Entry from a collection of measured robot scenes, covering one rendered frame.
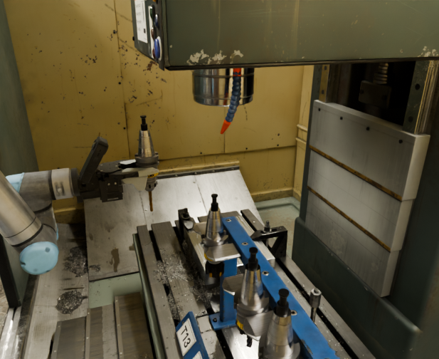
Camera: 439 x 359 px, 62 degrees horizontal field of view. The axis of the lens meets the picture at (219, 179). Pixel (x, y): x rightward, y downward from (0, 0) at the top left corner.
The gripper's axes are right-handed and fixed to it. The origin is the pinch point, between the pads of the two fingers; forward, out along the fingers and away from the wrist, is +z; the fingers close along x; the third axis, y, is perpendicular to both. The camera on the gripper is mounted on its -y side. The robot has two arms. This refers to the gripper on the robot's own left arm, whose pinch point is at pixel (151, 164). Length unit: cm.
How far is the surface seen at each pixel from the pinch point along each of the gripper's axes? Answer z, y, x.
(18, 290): -45, 46, -21
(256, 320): 9, 11, 49
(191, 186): 32, 51, -92
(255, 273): 10.1, 4.1, 45.6
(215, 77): 15.8, -22.5, 6.6
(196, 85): 12.3, -20.1, 2.3
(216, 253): 8.7, 11.4, 28.3
